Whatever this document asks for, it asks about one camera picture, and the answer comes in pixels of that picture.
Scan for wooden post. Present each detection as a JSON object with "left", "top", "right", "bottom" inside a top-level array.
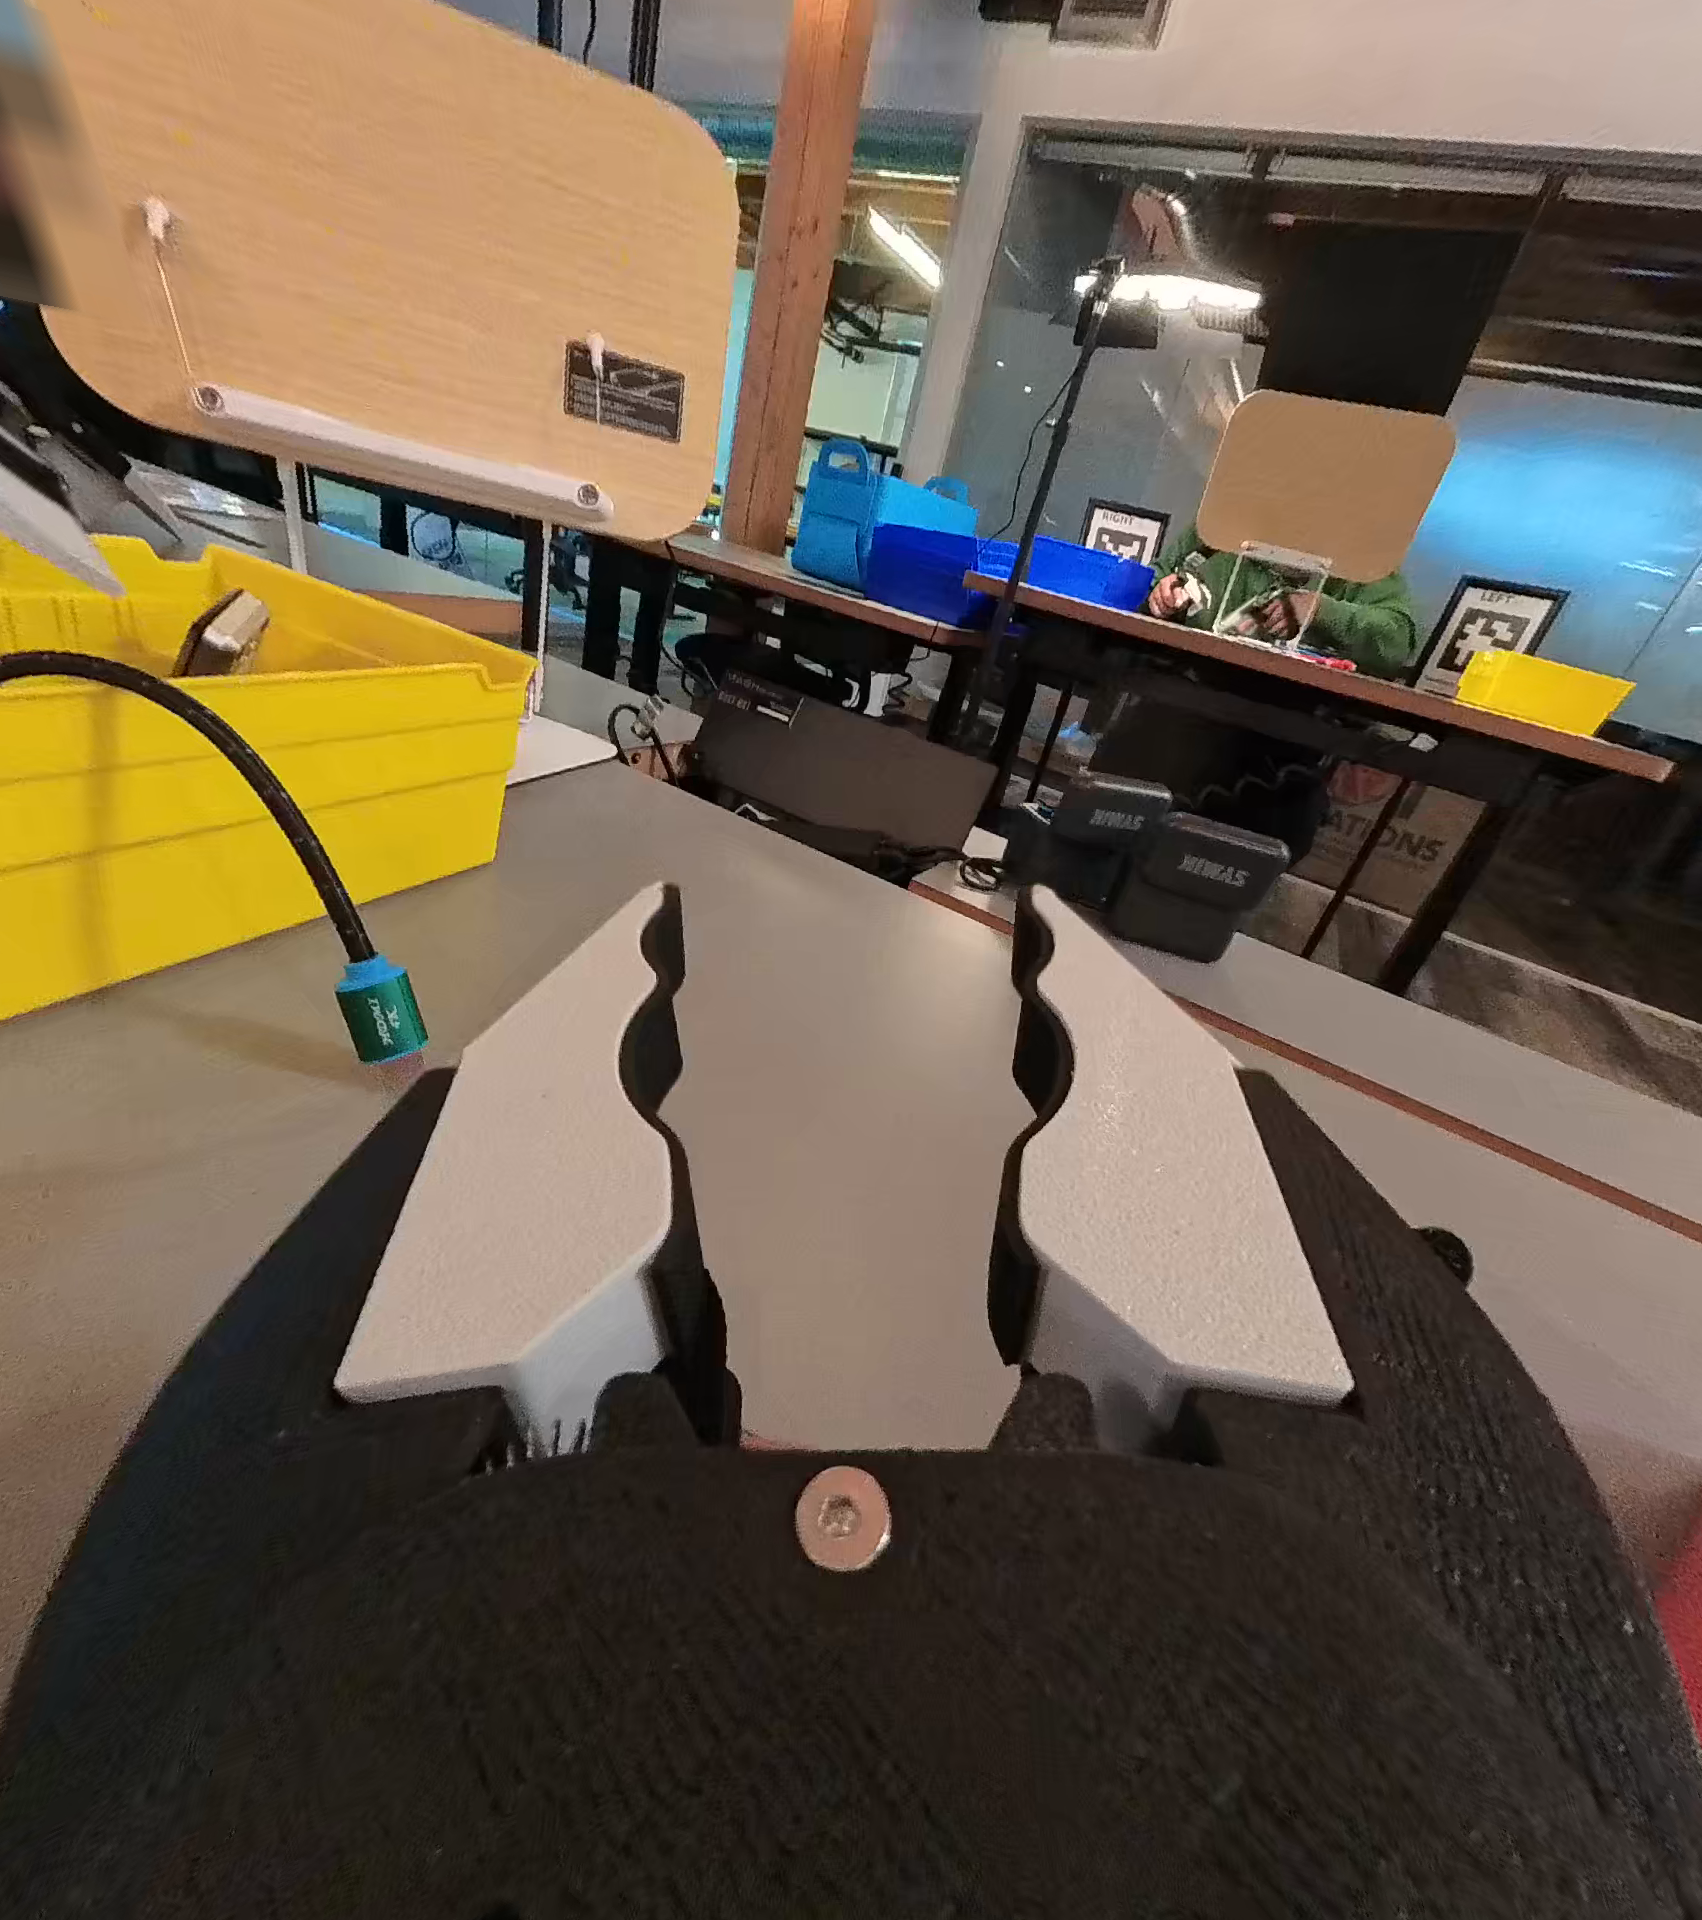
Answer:
[{"left": 720, "top": 0, "right": 877, "bottom": 558}]

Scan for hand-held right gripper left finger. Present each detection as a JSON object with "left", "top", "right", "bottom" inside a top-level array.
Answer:
[{"left": 339, "top": 882, "right": 747, "bottom": 1449}]

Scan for black HDMI cable green plug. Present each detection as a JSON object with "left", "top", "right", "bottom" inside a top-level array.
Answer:
[{"left": 0, "top": 645, "right": 426, "bottom": 1072}]

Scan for black office chair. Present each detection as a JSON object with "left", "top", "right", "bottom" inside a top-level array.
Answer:
[{"left": 1092, "top": 696, "right": 1335, "bottom": 865}]

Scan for yellow plastic bin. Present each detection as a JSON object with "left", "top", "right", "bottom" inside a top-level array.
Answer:
[{"left": 1458, "top": 645, "right": 1638, "bottom": 739}]

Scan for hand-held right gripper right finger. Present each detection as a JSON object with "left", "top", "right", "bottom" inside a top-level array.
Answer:
[{"left": 990, "top": 882, "right": 1357, "bottom": 1458}]

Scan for brown-edged table black legs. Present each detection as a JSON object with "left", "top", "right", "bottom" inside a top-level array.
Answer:
[
  {"left": 588, "top": 527, "right": 990, "bottom": 749},
  {"left": 966, "top": 572, "right": 1678, "bottom": 991}
]

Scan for yellow bin with black divider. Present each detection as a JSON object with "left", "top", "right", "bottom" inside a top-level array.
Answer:
[{"left": 0, "top": 521, "right": 542, "bottom": 1063}]

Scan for black USB hub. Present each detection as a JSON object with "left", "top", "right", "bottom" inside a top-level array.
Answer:
[{"left": 172, "top": 586, "right": 276, "bottom": 683}]

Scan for wooden board on clear stand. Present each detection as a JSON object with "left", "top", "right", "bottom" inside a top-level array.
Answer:
[{"left": 1198, "top": 387, "right": 1458, "bottom": 653}]

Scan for light blue caddy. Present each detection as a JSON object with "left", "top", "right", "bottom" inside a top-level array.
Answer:
[
  {"left": 794, "top": 440, "right": 888, "bottom": 588},
  {"left": 874, "top": 473, "right": 983, "bottom": 535}
]

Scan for studio lamp on stand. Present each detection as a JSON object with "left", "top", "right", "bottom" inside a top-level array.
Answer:
[{"left": 978, "top": 256, "right": 1165, "bottom": 749}]

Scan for black wall monitor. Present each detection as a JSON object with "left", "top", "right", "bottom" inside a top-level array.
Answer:
[{"left": 1256, "top": 222, "right": 1526, "bottom": 421}]

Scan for cardboard box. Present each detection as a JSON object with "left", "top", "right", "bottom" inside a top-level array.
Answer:
[{"left": 1293, "top": 773, "right": 1486, "bottom": 921}]

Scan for wooden board with black label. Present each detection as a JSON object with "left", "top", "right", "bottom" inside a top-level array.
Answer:
[{"left": 34, "top": 0, "right": 747, "bottom": 788}]

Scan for dark blue plastic bin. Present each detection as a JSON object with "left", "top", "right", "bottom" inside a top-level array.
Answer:
[{"left": 865, "top": 521, "right": 1022, "bottom": 633}]

